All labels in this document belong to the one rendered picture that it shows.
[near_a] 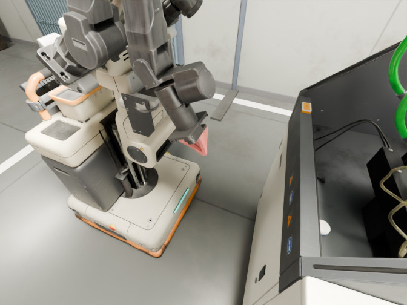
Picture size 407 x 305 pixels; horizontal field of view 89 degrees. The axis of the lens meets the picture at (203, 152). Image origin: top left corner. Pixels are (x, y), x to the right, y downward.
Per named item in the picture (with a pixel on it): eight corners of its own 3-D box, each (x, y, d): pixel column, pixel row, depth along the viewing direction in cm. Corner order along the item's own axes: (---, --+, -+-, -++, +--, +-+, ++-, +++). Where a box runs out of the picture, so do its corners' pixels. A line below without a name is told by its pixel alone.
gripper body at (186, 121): (210, 116, 52) (197, 89, 48) (192, 142, 46) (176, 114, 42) (189, 120, 56) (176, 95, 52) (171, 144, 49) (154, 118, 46)
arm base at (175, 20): (163, 0, 80) (145, 8, 73) (176, -15, 75) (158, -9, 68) (177, 23, 84) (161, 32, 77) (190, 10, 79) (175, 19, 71)
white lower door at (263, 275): (257, 201, 145) (286, 124, 95) (261, 202, 145) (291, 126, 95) (240, 313, 103) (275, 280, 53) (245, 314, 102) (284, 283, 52)
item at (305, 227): (287, 126, 94) (300, 95, 82) (298, 128, 93) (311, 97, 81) (278, 275, 53) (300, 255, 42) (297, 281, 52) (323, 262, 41)
